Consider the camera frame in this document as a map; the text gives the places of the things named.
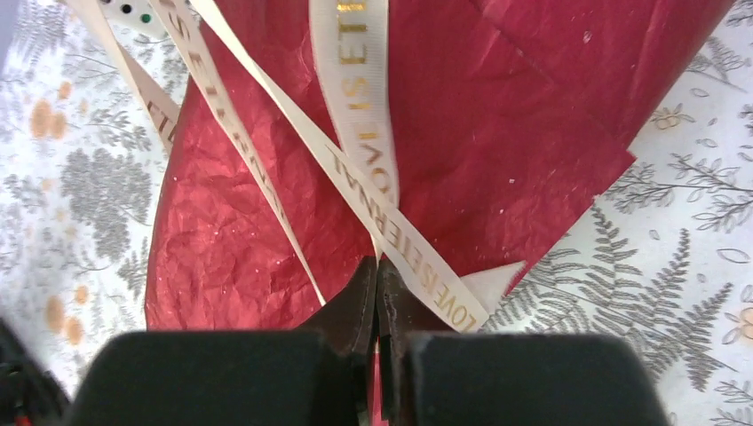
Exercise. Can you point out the cream printed ribbon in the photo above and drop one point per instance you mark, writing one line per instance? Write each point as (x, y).
(350, 52)

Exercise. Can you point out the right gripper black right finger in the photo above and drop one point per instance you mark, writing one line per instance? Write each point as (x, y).
(432, 375)

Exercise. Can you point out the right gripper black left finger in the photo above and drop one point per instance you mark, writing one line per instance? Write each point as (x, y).
(314, 374)

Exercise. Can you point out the floral patterned table mat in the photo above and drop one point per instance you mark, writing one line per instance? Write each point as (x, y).
(82, 172)

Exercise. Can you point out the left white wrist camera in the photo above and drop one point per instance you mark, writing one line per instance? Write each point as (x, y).
(137, 15)

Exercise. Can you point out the dark red wrapping paper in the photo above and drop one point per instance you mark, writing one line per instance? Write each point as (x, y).
(497, 158)

